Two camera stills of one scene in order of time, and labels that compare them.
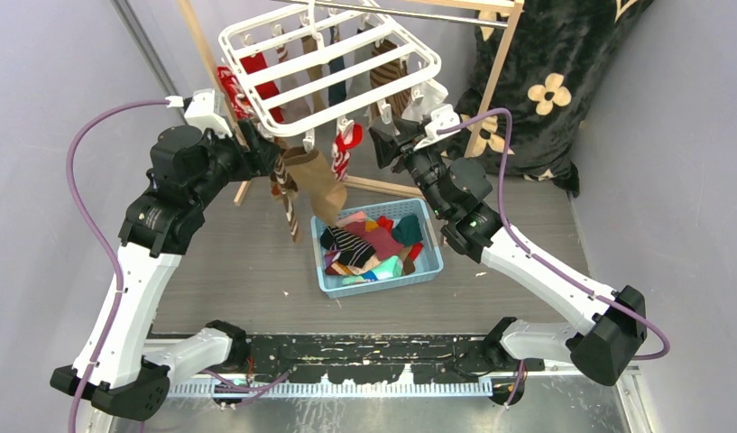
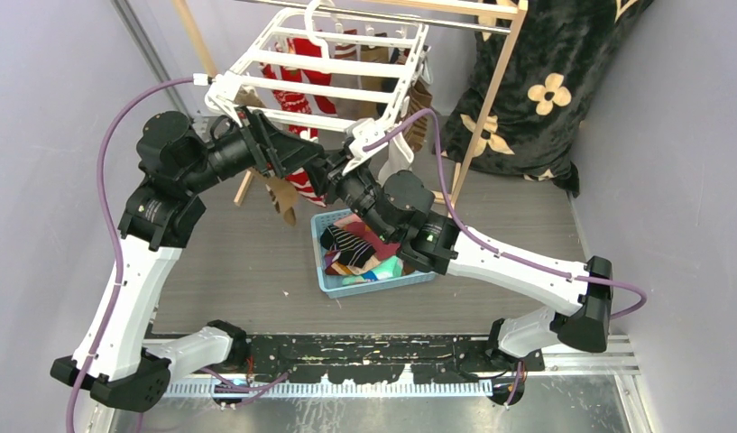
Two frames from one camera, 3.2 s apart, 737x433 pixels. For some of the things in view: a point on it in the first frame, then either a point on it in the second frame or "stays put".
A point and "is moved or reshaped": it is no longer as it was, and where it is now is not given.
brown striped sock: x=396 y=104 -> x=419 y=99
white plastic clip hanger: x=294 y=73 is moved or reshaped
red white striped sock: x=346 y=138 is moved or reshaped
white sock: x=425 y=96 is moved or reshaped
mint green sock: x=391 y=267 stays put
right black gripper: x=389 y=147 -> x=335 y=167
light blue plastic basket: x=428 y=259 -> x=333 y=287
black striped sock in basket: x=354 y=251 stays put
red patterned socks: x=265 y=90 -> x=308 y=47
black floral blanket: x=557 y=52 stays put
